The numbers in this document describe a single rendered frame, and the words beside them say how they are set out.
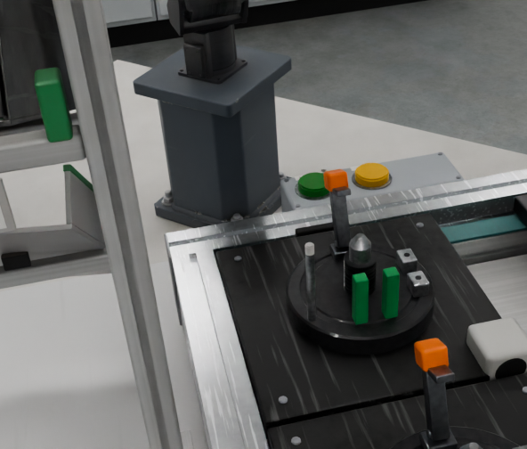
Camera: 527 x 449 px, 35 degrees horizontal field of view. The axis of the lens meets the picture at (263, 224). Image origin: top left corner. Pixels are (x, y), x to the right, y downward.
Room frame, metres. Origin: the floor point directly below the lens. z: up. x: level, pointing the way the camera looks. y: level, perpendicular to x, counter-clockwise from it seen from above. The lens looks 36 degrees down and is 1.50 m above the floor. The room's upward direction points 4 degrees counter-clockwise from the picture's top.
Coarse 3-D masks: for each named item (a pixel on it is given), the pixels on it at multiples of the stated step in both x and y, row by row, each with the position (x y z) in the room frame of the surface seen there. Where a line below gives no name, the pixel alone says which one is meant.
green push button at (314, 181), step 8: (304, 176) 0.82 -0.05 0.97; (312, 176) 0.82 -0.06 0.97; (320, 176) 0.82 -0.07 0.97; (304, 184) 0.80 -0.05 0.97; (312, 184) 0.80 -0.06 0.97; (320, 184) 0.80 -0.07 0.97; (304, 192) 0.79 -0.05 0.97; (312, 192) 0.79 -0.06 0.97; (320, 192) 0.79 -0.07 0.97; (328, 192) 0.80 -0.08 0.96
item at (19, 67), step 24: (0, 0) 0.41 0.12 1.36; (24, 0) 0.45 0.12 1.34; (48, 0) 0.50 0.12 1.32; (0, 24) 0.40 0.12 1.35; (24, 24) 0.44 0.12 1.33; (48, 24) 0.49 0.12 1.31; (0, 48) 0.39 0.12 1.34; (24, 48) 0.43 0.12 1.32; (48, 48) 0.48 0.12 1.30; (0, 72) 0.38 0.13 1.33; (24, 72) 0.42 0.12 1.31; (0, 96) 0.38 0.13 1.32; (24, 96) 0.41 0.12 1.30; (72, 96) 0.51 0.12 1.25; (0, 120) 0.37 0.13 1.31; (24, 120) 0.40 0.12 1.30
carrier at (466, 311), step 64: (256, 256) 0.68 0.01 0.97; (320, 256) 0.64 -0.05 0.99; (384, 256) 0.64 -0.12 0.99; (448, 256) 0.65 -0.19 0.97; (256, 320) 0.58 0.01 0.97; (320, 320) 0.55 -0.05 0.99; (384, 320) 0.55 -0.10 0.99; (448, 320) 0.56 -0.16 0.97; (512, 320) 0.53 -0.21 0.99; (256, 384) 0.50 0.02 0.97; (320, 384) 0.49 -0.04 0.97; (384, 384) 0.49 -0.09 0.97; (448, 384) 0.48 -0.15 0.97
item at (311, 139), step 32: (128, 64) 1.42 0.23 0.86; (128, 96) 1.29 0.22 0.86; (128, 128) 1.17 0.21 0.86; (160, 128) 1.17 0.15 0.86; (288, 128) 1.14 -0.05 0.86; (320, 128) 1.13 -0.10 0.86; (352, 128) 1.12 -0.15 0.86; (384, 128) 1.11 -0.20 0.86; (160, 160) 1.07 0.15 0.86; (288, 160) 1.04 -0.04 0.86; (320, 160) 1.03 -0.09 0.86; (352, 160) 1.03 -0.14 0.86; (384, 160) 1.02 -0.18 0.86; (480, 160) 1.00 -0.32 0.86; (512, 160) 0.99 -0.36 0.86; (32, 192) 1.01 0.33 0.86; (64, 192) 1.00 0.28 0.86; (160, 192) 0.98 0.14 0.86; (32, 224) 0.92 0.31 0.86; (160, 224) 0.90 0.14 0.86; (160, 256) 0.83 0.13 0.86
